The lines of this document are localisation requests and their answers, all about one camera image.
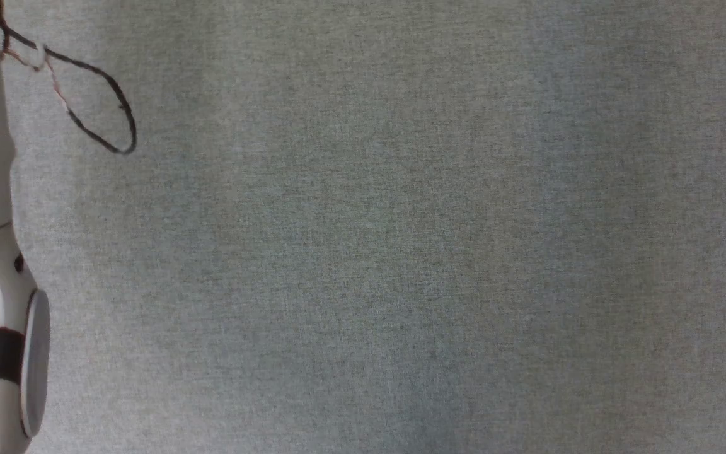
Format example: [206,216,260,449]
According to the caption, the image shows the grey fabric sofa seat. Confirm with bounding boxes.
[0,0,726,454]

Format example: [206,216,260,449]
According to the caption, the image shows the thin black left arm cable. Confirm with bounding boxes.
[0,0,138,156]

